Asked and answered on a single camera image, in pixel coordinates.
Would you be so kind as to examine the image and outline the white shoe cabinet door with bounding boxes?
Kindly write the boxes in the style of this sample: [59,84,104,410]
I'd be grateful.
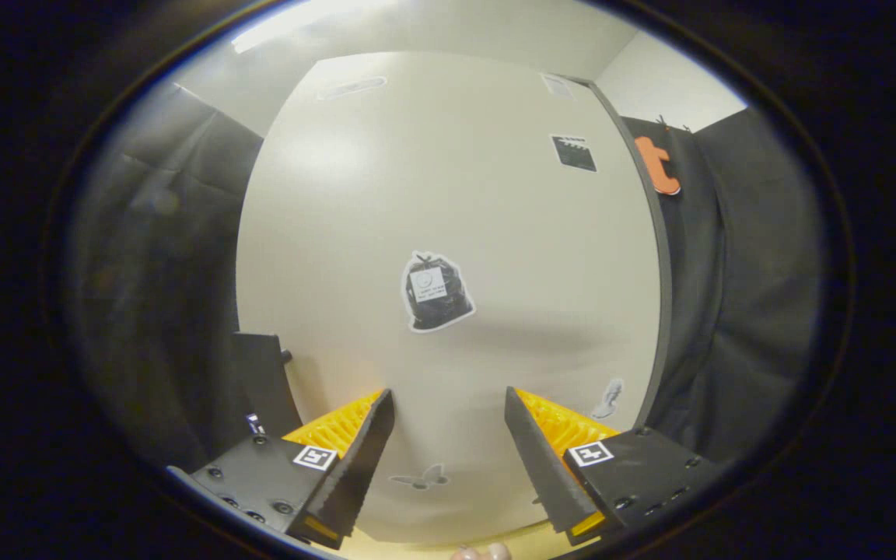
[235,51,663,545]

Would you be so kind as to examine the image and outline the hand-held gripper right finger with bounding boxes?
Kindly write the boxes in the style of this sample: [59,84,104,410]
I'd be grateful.
[504,385,729,545]

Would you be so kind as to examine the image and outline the black backdrop cloth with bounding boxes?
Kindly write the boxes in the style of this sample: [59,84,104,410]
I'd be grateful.
[67,82,826,475]

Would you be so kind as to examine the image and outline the black door handle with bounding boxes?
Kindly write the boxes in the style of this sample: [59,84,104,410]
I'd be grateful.
[232,333,303,444]

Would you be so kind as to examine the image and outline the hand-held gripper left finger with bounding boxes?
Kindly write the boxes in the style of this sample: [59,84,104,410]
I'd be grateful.
[168,387,396,550]

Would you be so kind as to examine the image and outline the grey shoe cabinet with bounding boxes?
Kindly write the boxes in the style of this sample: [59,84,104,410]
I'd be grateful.
[572,76,674,429]

